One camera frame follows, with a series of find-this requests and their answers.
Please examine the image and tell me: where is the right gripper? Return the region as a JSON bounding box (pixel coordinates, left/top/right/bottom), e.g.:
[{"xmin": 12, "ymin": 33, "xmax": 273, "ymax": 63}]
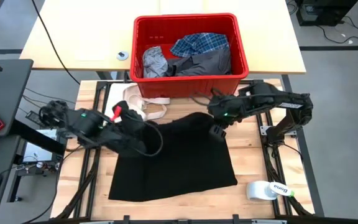
[{"xmin": 208, "ymin": 96, "xmax": 244, "ymax": 142}]

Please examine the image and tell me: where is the black cloth garment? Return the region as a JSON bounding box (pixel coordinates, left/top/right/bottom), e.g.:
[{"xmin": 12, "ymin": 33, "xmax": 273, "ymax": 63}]
[{"xmin": 108, "ymin": 111, "xmax": 239, "ymax": 202}]

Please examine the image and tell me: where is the red plastic laundry bin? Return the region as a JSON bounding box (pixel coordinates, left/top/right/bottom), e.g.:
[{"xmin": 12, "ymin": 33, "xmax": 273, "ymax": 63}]
[{"xmin": 129, "ymin": 12, "xmax": 250, "ymax": 99}]

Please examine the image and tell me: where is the cream canvas tote bag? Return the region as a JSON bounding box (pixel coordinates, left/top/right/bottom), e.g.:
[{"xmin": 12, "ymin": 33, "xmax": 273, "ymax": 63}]
[{"xmin": 104, "ymin": 82, "xmax": 171, "ymax": 122}]

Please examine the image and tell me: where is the dark grey shirt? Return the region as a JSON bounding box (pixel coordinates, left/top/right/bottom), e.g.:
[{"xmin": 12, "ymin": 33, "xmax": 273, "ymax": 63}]
[{"xmin": 165, "ymin": 48, "xmax": 232, "ymax": 77}]

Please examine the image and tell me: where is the white Bona spray bottle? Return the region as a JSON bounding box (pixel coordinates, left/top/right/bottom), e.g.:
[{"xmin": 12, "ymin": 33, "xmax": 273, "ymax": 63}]
[{"xmin": 246, "ymin": 180, "xmax": 295, "ymax": 202}]

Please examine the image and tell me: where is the light grey garment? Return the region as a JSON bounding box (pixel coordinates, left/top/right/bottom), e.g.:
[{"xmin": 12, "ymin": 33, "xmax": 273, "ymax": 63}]
[{"xmin": 142, "ymin": 45, "xmax": 169, "ymax": 79}]

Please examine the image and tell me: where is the blue plaid shirt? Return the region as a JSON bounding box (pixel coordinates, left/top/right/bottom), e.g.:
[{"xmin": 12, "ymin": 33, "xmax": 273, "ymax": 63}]
[{"xmin": 170, "ymin": 32, "xmax": 231, "ymax": 58}]

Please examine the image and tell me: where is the white box device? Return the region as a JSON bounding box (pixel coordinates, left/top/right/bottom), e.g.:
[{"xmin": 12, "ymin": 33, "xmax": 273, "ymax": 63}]
[{"xmin": 20, "ymin": 129, "xmax": 62, "ymax": 164}]

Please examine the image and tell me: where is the black power brick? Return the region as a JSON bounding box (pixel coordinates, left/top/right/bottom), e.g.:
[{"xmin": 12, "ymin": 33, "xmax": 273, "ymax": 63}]
[{"xmin": 25, "ymin": 110, "xmax": 45, "ymax": 127}]

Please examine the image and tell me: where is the light wooden desk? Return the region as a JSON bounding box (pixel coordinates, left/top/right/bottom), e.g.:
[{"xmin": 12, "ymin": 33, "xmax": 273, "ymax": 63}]
[{"xmin": 19, "ymin": 0, "xmax": 306, "ymax": 75}]

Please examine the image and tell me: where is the low black desk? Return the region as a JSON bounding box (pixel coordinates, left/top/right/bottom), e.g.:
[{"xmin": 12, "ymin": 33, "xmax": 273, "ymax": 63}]
[{"xmin": 0, "ymin": 135, "xmax": 21, "ymax": 213}]

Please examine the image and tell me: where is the white paper sheet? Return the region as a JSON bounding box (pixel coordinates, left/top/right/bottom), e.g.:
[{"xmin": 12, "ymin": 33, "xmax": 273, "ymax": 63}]
[{"xmin": 159, "ymin": 0, "xmax": 204, "ymax": 15}]

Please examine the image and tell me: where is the black side desk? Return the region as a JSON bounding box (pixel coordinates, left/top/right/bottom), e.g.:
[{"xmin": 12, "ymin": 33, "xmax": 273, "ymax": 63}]
[{"xmin": 0, "ymin": 58, "xmax": 34, "ymax": 138}]

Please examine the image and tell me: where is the black computer tower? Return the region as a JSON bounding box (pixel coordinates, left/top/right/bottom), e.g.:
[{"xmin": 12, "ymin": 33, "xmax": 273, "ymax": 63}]
[{"xmin": 295, "ymin": 0, "xmax": 358, "ymax": 27}]

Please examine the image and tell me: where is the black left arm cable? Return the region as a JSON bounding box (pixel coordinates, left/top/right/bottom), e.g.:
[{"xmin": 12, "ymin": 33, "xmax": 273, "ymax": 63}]
[{"xmin": 126, "ymin": 114, "xmax": 164, "ymax": 157}]

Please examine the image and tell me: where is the black aluminium rig frame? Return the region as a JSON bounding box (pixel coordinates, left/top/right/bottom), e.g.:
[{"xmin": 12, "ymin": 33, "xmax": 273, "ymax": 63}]
[{"xmin": 54, "ymin": 79, "xmax": 315, "ymax": 224}]

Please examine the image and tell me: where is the long black desk cable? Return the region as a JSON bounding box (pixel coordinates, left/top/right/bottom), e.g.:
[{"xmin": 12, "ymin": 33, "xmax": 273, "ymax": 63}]
[{"xmin": 30, "ymin": 0, "xmax": 81, "ymax": 85}]

